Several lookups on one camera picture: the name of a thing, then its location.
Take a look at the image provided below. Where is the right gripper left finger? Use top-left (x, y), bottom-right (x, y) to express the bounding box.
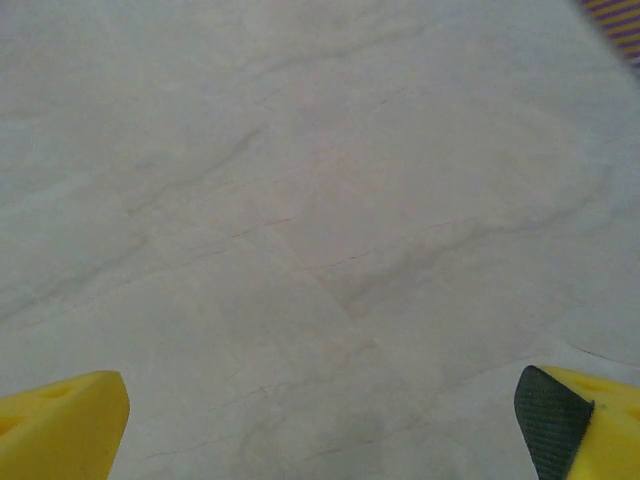
top-left (0, 369), bottom-right (132, 480)

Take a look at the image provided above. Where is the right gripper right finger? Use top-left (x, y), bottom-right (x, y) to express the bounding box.
top-left (512, 363), bottom-right (640, 480)

